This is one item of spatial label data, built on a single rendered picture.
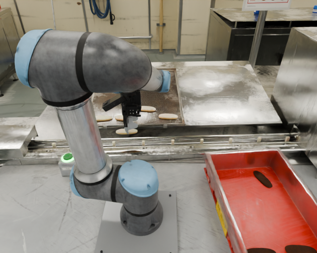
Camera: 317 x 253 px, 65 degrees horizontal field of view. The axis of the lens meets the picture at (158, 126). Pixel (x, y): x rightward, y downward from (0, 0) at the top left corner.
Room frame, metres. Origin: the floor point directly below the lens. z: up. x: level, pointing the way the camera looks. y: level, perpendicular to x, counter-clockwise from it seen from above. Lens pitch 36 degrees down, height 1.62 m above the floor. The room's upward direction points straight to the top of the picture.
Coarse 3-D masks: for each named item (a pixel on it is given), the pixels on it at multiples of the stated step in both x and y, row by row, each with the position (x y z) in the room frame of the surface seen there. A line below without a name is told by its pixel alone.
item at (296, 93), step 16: (304, 32) 1.16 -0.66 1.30; (288, 48) 1.22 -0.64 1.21; (304, 48) 1.10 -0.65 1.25; (288, 64) 1.18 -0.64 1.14; (304, 64) 1.06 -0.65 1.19; (288, 80) 1.14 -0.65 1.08; (304, 80) 1.02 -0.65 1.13; (272, 96) 1.24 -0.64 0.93; (288, 96) 1.10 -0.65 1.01; (304, 96) 0.98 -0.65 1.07; (288, 112) 1.05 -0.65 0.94; (304, 112) 0.94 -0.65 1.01; (288, 128) 1.01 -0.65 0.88; (304, 128) 0.90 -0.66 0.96; (304, 144) 0.86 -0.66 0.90
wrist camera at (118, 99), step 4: (116, 96) 0.93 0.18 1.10; (120, 96) 0.91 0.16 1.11; (124, 96) 0.91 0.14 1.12; (108, 100) 0.93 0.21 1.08; (112, 100) 0.91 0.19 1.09; (116, 100) 0.90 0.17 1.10; (120, 100) 0.90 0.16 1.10; (124, 100) 0.90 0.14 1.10; (104, 104) 0.91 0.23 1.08; (108, 104) 0.90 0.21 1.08; (112, 104) 0.90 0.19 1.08; (116, 104) 0.90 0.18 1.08; (104, 108) 0.90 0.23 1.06; (108, 108) 0.90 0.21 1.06
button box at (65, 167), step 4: (60, 160) 0.76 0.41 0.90; (60, 164) 0.74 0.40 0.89; (64, 164) 0.74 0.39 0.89; (68, 164) 0.74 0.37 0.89; (72, 164) 0.74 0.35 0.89; (60, 168) 0.74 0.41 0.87; (64, 168) 0.74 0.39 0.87; (68, 168) 0.74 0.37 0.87; (64, 172) 0.74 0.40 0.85; (68, 172) 0.74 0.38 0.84
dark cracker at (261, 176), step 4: (256, 172) 0.75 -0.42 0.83; (260, 172) 0.75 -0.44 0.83; (256, 176) 0.73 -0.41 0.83; (260, 176) 0.73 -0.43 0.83; (264, 176) 0.73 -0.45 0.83; (260, 180) 0.71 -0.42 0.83; (264, 180) 0.71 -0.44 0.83; (268, 180) 0.71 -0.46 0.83; (264, 184) 0.69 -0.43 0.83; (268, 184) 0.69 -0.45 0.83
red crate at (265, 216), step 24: (240, 168) 0.78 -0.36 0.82; (264, 168) 0.79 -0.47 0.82; (240, 192) 0.65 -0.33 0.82; (264, 192) 0.65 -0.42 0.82; (240, 216) 0.54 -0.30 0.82; (264, 216) 0.54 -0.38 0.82; (288, 216) 0.54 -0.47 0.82; (264, 240) 0.45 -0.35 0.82; (288, 240) 0.45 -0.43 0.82; (312, 240) 0.45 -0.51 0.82
